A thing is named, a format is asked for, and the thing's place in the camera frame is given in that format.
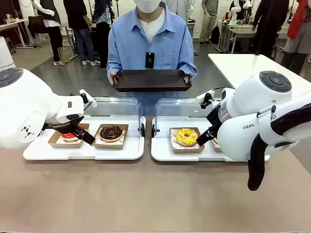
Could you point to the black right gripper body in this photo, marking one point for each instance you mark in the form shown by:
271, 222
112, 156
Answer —
215, 116

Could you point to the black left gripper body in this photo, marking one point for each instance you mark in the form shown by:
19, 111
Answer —
60, 126

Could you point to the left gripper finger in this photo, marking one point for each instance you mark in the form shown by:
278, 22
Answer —
82, 129
86, 138

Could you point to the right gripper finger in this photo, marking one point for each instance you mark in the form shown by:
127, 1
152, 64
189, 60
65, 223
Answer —
214, 133
204, 139

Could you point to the black serving tray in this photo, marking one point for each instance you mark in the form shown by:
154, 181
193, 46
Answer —
150, 80

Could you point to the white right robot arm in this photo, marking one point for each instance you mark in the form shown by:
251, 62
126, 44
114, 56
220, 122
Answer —
255, 102

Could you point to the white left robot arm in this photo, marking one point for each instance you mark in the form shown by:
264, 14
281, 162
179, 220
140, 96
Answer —
24, 104

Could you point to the red glazed donut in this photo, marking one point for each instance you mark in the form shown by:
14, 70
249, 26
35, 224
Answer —
68, 138

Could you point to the sprinkled chocolate donut in tray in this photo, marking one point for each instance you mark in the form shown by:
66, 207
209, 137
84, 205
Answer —
216, 148

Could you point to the red donut in cardboard tray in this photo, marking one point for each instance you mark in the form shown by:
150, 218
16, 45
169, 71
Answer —
56, 143

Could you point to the yellow donut in cardboard tray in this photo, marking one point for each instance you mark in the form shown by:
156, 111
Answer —
187, 150

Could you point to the yellow sprinkled donut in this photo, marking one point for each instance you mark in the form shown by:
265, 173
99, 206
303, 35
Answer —
181, 139

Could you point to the person in black vest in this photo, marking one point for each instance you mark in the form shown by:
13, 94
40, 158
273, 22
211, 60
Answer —
54, 36

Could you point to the person in blue shirt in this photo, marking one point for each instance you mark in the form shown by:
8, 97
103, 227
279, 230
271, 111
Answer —
131, 48

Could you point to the person in khaki trousers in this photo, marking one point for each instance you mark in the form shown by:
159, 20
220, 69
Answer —
209, 21

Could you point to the person in patterned top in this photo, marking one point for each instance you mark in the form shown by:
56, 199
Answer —
103, 36

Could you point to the person in black clothes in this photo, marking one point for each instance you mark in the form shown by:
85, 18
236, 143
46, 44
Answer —
269, 19

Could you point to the person in black tee jeans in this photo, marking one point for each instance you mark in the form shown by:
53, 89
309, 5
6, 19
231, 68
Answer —
80, 14

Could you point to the person with red scarf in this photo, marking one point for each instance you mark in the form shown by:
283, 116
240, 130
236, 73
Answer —
298, 31

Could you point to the person's left hand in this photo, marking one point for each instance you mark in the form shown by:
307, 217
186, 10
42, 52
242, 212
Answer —
191, 75

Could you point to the person's right hand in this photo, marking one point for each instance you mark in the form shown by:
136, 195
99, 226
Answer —
112, 77

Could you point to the white display tray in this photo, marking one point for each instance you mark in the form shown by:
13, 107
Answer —
116, 154
165, 155

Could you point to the clear hinged display lid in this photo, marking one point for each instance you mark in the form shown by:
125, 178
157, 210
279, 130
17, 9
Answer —
175, 106
116, 106

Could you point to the white table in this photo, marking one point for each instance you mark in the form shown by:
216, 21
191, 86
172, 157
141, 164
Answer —
230, 65

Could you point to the black backpack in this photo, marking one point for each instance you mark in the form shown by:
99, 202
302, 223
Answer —
215, 35

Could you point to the black name badge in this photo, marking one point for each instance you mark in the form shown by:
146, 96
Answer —
150, 60

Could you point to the white cylindrical air purifier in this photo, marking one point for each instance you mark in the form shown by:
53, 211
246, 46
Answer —
6, 55

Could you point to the grey background workbench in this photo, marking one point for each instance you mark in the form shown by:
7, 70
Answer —
239, 30

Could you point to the black office chair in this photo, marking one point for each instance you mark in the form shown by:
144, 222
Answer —
36, 26

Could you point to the small white background robot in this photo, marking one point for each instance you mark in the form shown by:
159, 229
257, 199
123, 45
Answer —
234, 12

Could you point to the white background desk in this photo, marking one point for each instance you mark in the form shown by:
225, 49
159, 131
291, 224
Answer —
12, 24

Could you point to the white face mask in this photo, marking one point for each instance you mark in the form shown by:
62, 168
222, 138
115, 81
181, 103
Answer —
147, 6

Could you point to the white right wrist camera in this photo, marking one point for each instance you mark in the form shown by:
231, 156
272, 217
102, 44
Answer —
204, 96

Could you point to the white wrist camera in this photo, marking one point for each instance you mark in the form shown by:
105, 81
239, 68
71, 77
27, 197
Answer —
204, 96
92, 103

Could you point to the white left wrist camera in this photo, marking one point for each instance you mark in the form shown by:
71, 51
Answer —
92, 103

